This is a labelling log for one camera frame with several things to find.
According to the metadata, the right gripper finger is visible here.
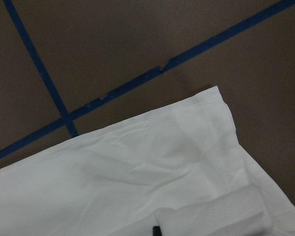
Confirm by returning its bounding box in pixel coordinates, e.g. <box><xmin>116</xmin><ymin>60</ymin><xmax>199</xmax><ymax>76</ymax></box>
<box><xmin>152</xmin><ymin>226</ymin><xmax>161</xmax><ymax>236</ymax></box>

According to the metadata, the white long-sleeve printed shirt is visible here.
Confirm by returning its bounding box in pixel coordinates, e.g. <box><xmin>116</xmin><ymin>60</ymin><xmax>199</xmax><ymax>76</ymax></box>
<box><xmin>0</xmin><ymin>87</ymin><xmax>295</xmax><ymax>236</ymax></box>

